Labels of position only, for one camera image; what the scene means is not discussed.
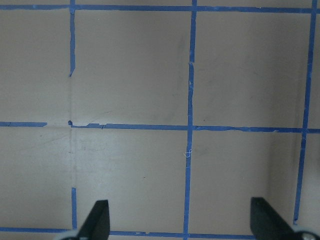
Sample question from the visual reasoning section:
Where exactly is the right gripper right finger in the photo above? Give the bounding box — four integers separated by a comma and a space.
250, 197, 300, 240

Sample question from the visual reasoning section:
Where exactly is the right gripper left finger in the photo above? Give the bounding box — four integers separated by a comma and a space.
77, 200, 110, 240

